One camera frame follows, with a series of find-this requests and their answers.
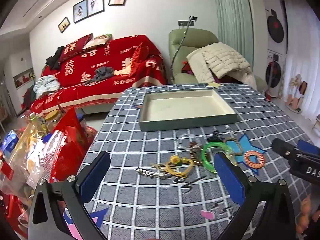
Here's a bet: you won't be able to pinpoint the red printed pillow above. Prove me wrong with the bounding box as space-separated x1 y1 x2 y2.
58 33 93 64

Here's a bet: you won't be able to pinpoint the clear plastic bag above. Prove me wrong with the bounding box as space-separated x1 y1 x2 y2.
0 127 68 205

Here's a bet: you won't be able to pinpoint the green curtain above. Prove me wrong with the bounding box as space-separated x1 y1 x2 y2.
211 0 253 63

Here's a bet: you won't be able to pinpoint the cream down jacket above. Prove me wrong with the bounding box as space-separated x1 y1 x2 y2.
201 42 251 79

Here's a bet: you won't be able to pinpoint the red satin cushion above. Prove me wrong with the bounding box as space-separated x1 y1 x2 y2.
130 42 150 75

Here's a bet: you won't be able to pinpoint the brown spiral hair tie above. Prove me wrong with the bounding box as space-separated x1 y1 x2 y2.
189 141 203 166

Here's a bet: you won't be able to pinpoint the white quilt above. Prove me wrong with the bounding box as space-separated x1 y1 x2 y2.
186 46 257 88

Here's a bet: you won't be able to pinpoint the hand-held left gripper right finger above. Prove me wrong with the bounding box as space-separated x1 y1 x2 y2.
214 151 297 240

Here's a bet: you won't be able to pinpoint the dark clothes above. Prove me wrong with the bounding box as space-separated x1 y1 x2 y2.
45 46 65 70

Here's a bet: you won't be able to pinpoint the green plastic bangle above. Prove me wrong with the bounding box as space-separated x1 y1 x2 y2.
201 141 233 173

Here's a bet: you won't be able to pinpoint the green armchair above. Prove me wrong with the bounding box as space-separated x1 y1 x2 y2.
168 29 267 90

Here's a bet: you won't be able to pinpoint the orange spiral hair tie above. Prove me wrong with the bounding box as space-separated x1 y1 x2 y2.
244 150 265 168

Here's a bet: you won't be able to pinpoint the white washing machine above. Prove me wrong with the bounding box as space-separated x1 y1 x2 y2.
264 50 286 98

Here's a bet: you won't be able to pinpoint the yellow oil bottle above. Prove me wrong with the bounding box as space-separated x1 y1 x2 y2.
29 112 48 133

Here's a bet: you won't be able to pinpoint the black claw clip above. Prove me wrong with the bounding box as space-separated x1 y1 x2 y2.
206 129 223 143

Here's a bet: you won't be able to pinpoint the white dryer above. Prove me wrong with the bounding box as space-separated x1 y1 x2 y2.
262 0 287 53

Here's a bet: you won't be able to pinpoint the yellow flower hair tie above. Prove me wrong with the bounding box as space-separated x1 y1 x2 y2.
166 155 194 178

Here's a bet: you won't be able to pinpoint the small framed picture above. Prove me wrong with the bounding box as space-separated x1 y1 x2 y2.
58 17 70 33

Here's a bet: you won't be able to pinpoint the framed wedding photo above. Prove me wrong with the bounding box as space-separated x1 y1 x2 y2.
73 0 88 24
87 0 104 17

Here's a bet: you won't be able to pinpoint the grey checked tablecloth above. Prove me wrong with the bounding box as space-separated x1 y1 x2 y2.
64 83 315 240

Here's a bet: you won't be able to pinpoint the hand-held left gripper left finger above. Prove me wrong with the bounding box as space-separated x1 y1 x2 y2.
29 151 112 240

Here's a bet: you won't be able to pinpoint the braided cable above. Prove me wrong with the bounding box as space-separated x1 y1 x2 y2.
170 20 193 83

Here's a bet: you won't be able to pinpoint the green tray with cream inside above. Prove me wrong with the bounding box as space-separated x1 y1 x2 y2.
138 89 237 132

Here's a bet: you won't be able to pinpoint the yellow lid jar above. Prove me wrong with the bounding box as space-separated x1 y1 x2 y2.
45 110 61 131

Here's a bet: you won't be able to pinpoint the white sheer curtain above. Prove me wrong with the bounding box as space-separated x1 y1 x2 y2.
284 0 320 130

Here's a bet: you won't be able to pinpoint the black bobby pin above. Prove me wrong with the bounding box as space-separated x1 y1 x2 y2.
186 176 207 185

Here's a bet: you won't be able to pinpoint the photo print pillow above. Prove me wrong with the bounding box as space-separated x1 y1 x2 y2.
82 33 112 50

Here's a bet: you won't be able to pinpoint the braided rope bracelet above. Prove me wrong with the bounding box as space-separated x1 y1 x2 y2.
225 138 243 165

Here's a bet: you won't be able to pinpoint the red printed blanket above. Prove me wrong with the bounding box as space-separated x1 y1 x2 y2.
30 34 168 117

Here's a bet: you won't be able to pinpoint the orange plush toy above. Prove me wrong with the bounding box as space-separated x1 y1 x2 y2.
296 195 313 233

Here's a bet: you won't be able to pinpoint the blue packet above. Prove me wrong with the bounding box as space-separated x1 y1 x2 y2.
0 130 19 153

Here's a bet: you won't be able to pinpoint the floral cloth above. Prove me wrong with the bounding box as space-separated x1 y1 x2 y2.
33 76 60 100

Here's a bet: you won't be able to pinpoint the silver hair clips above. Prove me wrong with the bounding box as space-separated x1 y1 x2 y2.
137 167 163 179

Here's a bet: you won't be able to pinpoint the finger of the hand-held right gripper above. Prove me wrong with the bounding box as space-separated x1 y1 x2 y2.
272 138 297 159
297 140 320 156

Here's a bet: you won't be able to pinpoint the grey garment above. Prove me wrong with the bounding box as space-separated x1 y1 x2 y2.
84 67 114 85

